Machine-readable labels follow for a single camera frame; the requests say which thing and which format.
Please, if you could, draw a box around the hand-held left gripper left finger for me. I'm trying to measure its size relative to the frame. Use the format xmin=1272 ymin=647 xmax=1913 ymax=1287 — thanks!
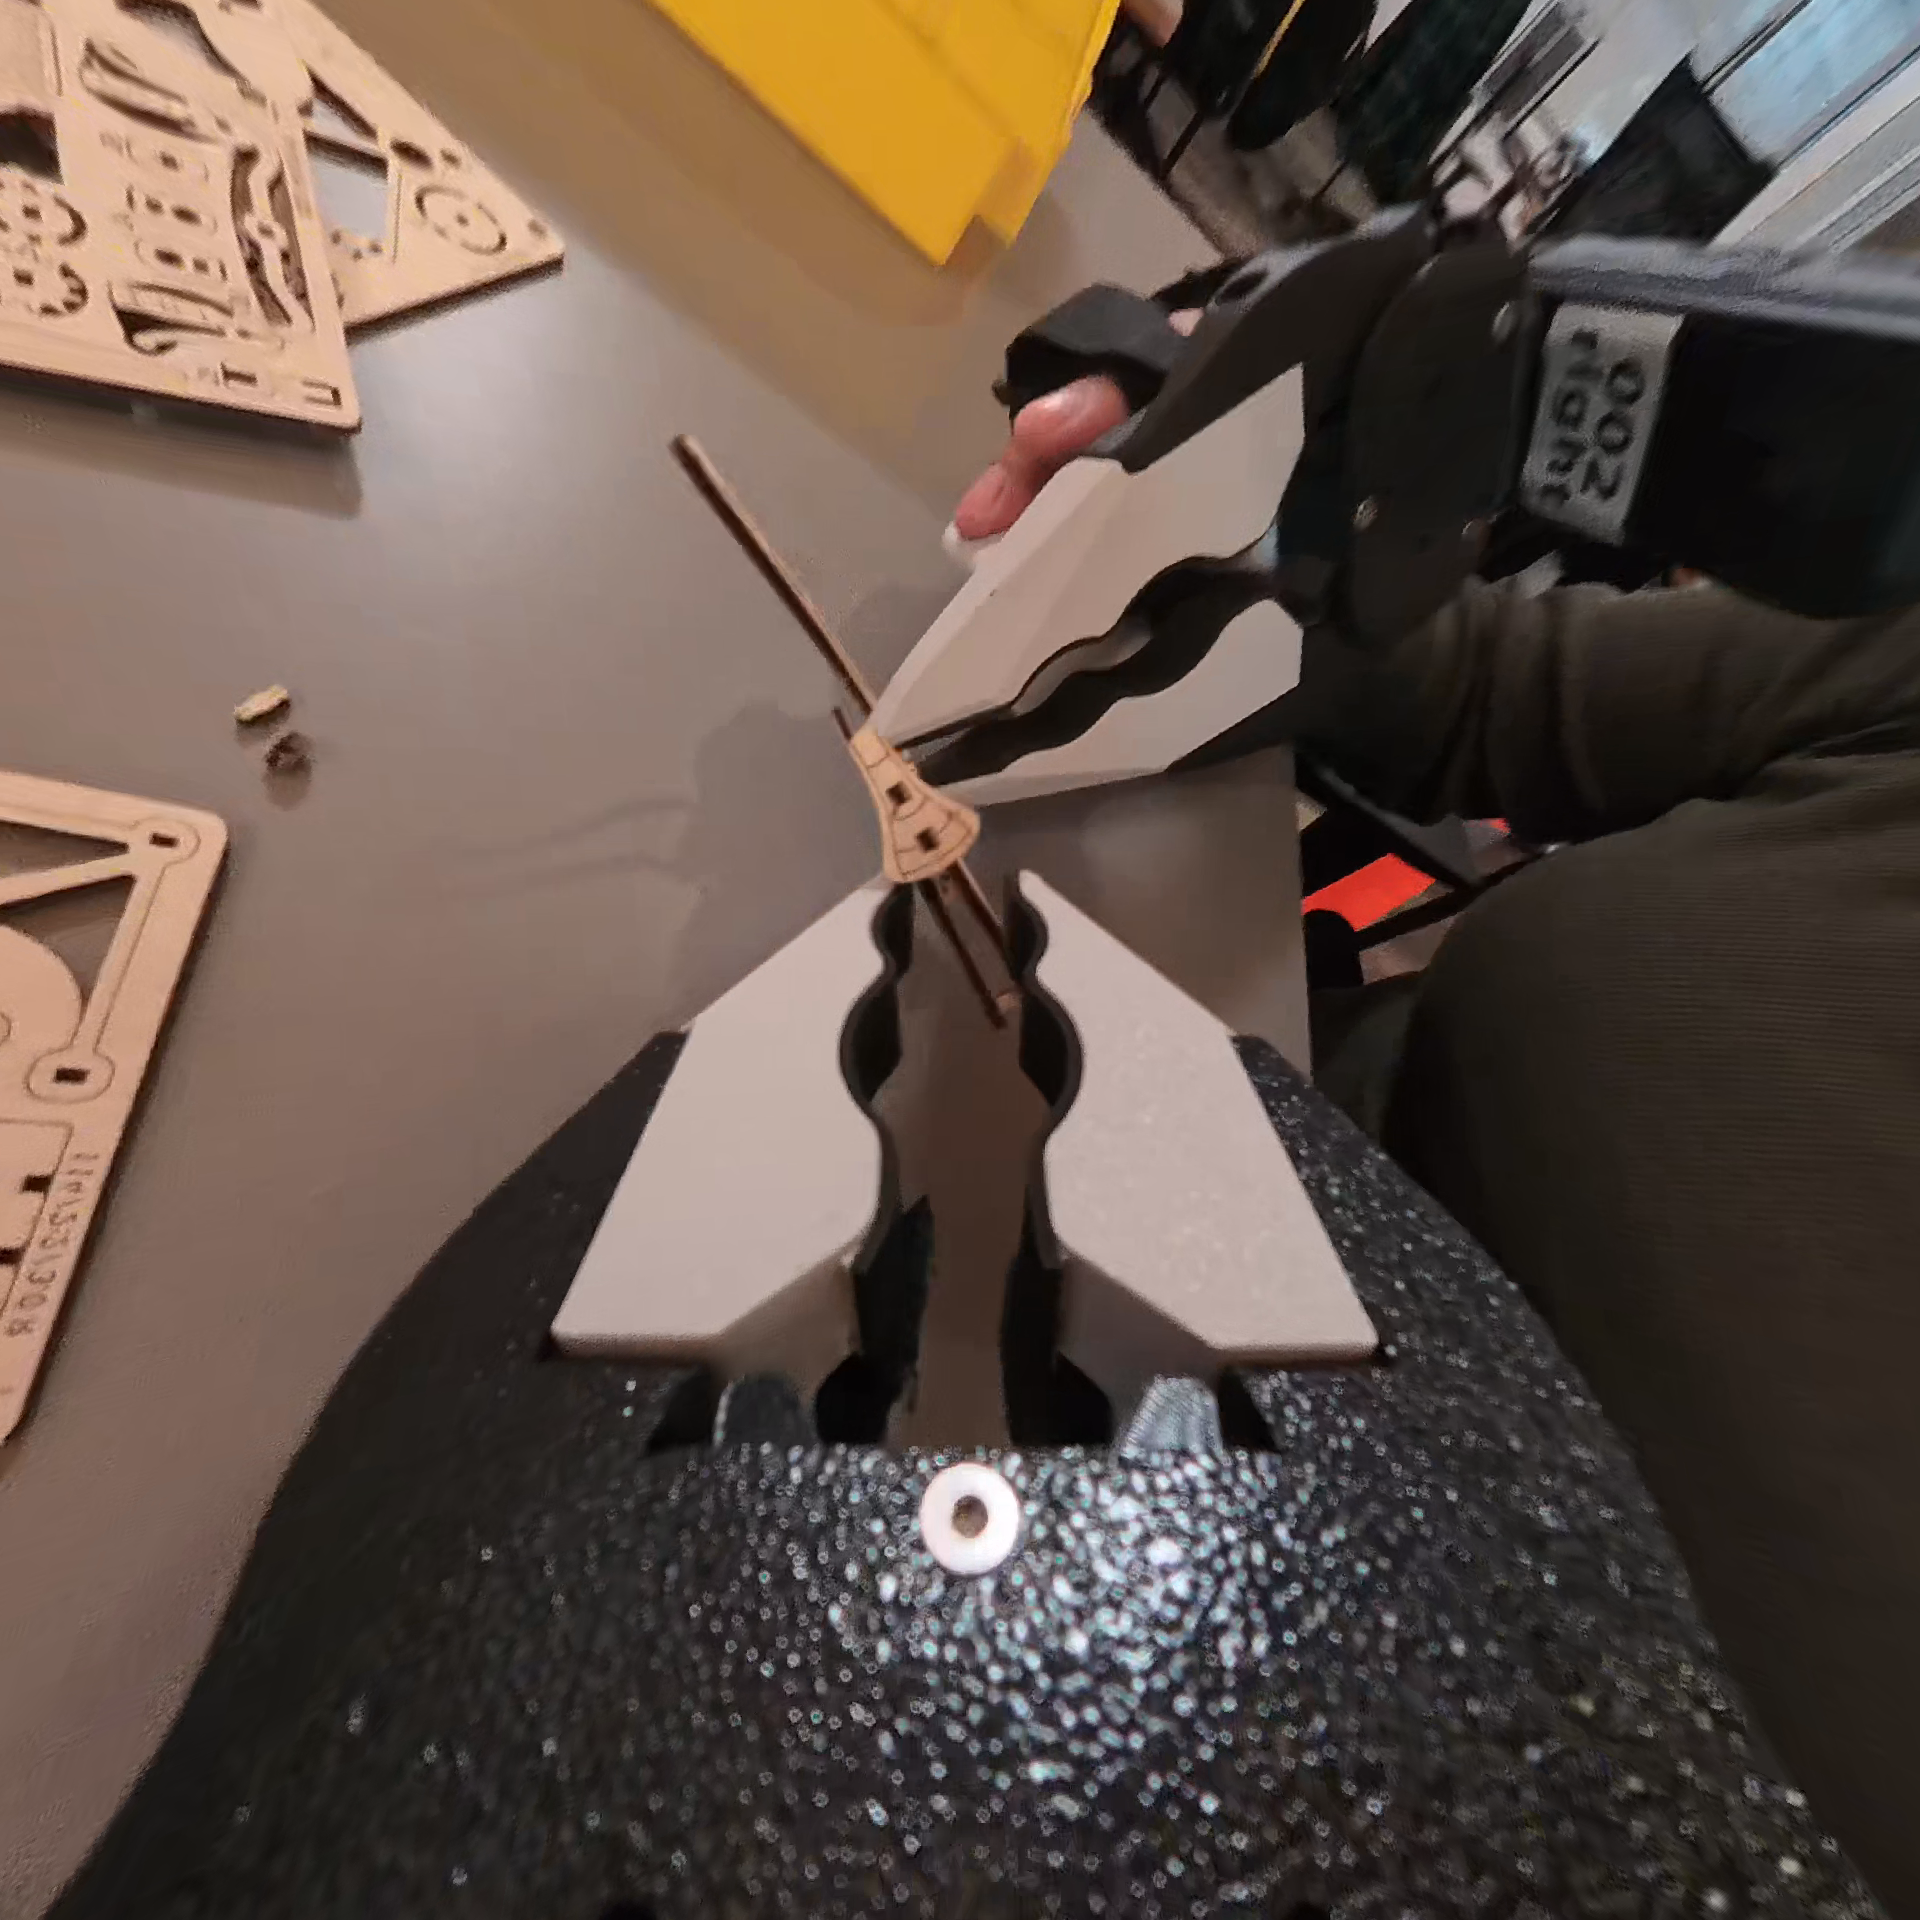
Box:
xmin=552 ymin=883 xmax=934 ymax=1412

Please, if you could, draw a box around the person's right hand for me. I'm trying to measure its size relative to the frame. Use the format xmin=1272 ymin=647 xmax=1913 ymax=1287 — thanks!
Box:
xmin=953 ymin=376 xmax=1133 ymax=544

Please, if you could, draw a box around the person's right forearm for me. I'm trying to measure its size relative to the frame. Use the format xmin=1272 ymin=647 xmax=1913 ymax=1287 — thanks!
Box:
xmin=1301 ymin=571 xmax=1920 ymax=849

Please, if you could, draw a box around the wooden parts sheet round cutout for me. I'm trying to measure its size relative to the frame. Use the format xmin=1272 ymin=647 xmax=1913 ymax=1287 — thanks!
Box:
xmin=0 ymin=772 xmax=229 ymax=1448

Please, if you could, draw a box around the person's dark green torso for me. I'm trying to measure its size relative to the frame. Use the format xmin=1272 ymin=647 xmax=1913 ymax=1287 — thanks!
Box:
xmin=1370 ymin=780 xmax=1920 ymax=1913

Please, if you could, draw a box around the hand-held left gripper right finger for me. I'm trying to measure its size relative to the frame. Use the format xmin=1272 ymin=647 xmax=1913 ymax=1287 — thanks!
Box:
xmin=1007 ymin=868 xmax=1376 ymax=1412

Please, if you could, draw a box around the large wooden parts sheet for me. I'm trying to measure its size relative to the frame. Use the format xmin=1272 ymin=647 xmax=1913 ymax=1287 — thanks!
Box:
xmin=0 ymin=0 xmax=363 ymax=439

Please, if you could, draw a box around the yellow plastic bin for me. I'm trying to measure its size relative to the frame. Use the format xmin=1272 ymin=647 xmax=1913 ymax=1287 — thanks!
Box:
xmin=647 ymin=0 xmax=1122 ymax=267

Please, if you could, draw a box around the red and black object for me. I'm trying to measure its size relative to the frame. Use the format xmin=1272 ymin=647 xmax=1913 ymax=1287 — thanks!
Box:
xmin=1301 ymin=815 xmax=1517 ymax=965

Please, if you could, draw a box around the black office chair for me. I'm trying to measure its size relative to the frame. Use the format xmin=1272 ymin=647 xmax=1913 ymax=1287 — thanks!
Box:
xmin=1082 ymin=0 xmax=1380 ymax=168

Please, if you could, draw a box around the wooden parts sheet triangle cutout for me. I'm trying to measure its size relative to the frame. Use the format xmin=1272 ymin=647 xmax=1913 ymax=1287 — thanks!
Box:
xmin=271 ymin=0 xmax=567 ymax=329

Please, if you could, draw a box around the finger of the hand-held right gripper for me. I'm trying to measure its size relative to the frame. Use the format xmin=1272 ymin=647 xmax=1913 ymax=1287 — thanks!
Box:
xmin=918 ymin=592 xmax=1301 ymax=812
xmin=876 ymin=367 xmax=1308 ymax=749

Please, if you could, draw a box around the small trapezoid wooden model part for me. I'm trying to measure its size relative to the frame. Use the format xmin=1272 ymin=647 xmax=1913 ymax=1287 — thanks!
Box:
xmin=844 ymin=727 xmax=982 ymax=887

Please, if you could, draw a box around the long wooden model part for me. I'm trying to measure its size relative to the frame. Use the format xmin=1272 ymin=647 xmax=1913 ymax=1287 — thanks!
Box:
xmin=670 ymin=433 xmax=1014 ymax=1029

